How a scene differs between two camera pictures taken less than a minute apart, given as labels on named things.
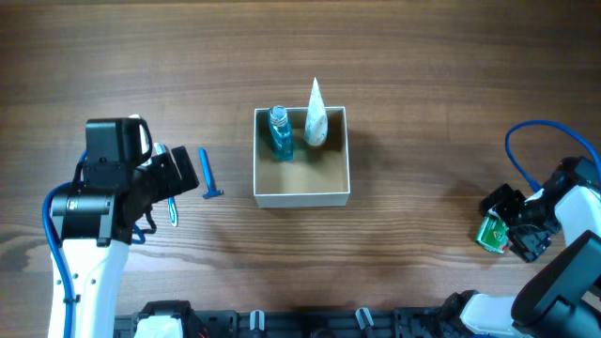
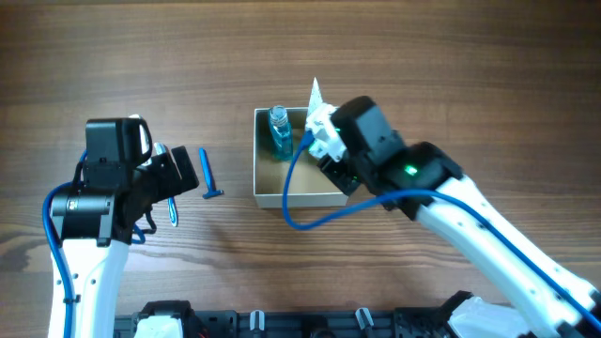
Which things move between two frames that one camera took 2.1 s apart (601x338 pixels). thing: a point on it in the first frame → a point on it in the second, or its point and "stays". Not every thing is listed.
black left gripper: x=165 y=174 stays
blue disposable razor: x=208 y=176 stays
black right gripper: x=512 y=218 → x=339 y=175
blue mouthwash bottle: x=282 y=133 stays
